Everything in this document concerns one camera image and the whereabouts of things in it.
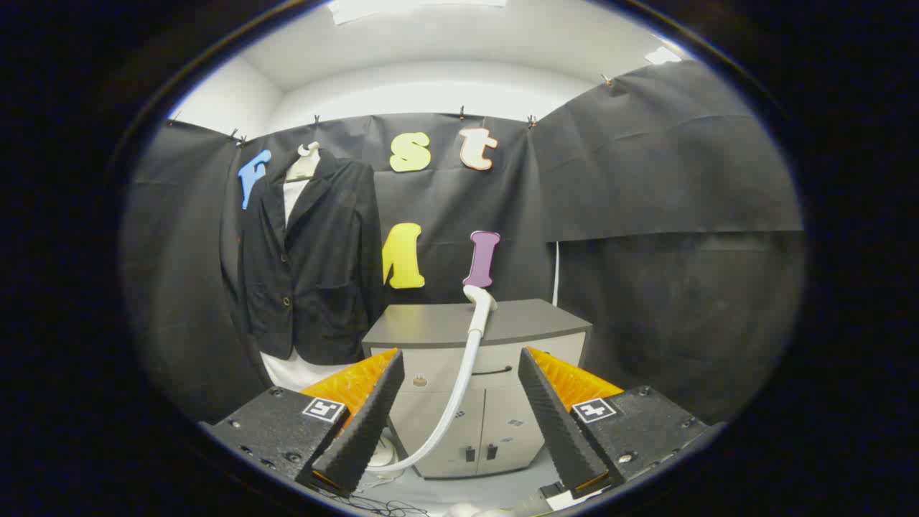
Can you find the thin black floor cable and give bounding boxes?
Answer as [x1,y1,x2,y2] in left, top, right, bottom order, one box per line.
[316,488,431,517]

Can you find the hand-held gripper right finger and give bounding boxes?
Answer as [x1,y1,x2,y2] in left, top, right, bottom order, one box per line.
[517,347,713,501]

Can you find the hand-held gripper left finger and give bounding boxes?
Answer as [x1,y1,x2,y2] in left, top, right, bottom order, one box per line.
[201,348,406,498]

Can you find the white shirt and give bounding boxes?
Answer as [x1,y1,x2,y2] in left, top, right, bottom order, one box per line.
[260,176,354,393]

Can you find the black backdrop cloth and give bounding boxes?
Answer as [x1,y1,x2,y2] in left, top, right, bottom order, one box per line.
[121,61,805,424]

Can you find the black suit jacket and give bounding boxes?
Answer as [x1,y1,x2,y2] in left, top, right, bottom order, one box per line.
[228,149,383,365]

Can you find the grey cabinet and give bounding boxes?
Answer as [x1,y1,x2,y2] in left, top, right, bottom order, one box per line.
[361,299,594,480]

